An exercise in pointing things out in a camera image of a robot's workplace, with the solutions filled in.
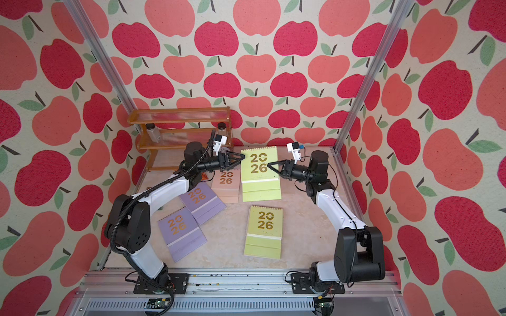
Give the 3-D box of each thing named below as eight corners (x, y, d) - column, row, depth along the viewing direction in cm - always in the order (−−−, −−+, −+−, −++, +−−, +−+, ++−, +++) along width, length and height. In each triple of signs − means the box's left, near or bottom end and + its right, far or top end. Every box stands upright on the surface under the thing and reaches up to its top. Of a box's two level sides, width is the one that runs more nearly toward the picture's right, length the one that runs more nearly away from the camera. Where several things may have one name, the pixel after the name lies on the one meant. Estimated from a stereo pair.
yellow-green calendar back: (243, 255, 83) (243, 251, 79) (250, 210, 97) (249, 205, 92) (280, 260, 82) (281, 256, 78) (281, 214, 95) (283, 208, 91)
